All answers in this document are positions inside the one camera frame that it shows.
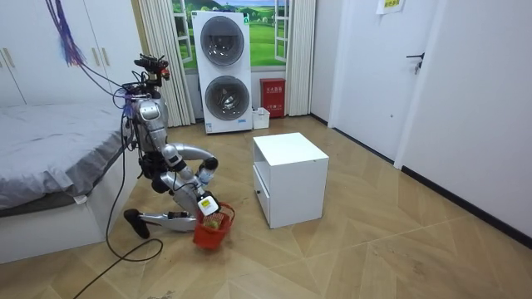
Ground white bedside cabinet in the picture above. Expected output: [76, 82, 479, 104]
[252, 131, 330, 230]

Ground white wardrobe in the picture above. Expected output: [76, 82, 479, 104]
[0, 0, 145, 108]

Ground robot body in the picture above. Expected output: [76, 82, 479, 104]
[120, 52, 172, 178]

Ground red plastic basket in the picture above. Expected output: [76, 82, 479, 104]
[192, 201, 236, 251]

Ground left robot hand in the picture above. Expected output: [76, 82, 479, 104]
[195, 164, 216, 188]

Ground red metal box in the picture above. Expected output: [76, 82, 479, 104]
[259, 77, 287, 120]

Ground grey bed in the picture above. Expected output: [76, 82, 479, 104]
[0, 101, 143, 265]

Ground paper notice with yellow label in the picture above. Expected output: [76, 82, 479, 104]
[375, 0, 406, 16]

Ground landscape window poster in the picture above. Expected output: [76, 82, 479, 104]
[171, 0, 292, 71]

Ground yellow green packet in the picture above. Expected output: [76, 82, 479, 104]
[202, 213, 226, 231]

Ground small white bin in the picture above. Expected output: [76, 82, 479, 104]
[251, 106, 272, 130]

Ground black floor cable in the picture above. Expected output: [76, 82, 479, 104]
[71, 111, 165, 299]

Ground cable bundle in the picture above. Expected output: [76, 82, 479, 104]
[44, 0, 128, 110]

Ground white door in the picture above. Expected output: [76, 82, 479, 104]
[328, 0, 440, 164]

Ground cream pleated curtain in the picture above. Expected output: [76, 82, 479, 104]
[286, 0, 318, 118]
[137, 0, 197, 128]

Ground robot legs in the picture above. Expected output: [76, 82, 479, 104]
[123, 169, 204, 240]

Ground black door handle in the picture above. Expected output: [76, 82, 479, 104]
[406, 51, 426, 76]

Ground washing machine tower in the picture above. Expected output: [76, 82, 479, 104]
[191, 10, 254, 135]

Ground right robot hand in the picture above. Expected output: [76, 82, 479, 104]
[195, 191, 222, 218]

